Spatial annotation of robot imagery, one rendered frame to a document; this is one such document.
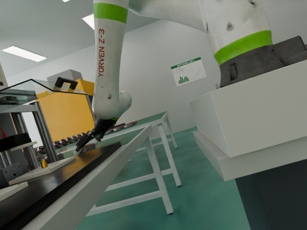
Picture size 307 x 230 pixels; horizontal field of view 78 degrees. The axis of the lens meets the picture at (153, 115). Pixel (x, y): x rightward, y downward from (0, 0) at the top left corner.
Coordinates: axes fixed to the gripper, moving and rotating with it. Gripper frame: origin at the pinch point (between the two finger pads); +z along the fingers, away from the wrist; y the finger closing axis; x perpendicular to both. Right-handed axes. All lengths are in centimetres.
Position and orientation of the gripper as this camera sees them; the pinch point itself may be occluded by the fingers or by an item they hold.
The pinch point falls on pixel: (84, 148)
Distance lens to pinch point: 108.4
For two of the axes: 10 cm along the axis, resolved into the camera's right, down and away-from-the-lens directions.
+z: -6.0, 7.1, 3.6
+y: 3.7, -1.4, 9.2
